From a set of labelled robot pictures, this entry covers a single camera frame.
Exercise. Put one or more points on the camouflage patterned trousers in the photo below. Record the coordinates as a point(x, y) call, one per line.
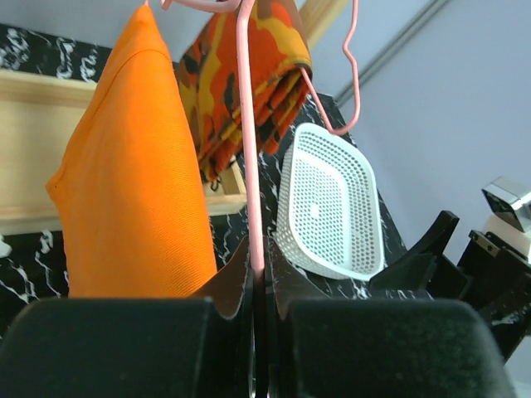
point(237, 72)

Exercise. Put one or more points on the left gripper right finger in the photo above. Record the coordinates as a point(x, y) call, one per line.
point(378, 347)

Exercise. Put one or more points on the white perforated plastic basket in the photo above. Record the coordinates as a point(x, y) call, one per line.
point(328, 220)

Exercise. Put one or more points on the pink wire hanger with orange trousers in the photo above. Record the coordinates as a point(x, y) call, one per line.
point(247, 124)

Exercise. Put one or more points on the wooden clothes rack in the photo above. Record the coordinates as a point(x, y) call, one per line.
point(35, 130)

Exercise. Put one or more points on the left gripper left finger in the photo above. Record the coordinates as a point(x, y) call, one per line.
point(190, 347)

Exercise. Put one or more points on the pink wire hanger with camouflage trousers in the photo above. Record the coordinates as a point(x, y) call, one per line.
point(355, 80)

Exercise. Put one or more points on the orange trousers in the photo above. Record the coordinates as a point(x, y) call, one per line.
point(128, 190)

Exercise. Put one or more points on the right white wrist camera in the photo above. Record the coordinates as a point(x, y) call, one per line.
point(509, 202)

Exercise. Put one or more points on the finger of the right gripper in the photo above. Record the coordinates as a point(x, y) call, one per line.
point(414, 270)

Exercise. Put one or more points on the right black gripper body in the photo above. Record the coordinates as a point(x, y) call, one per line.
point(494, 279)

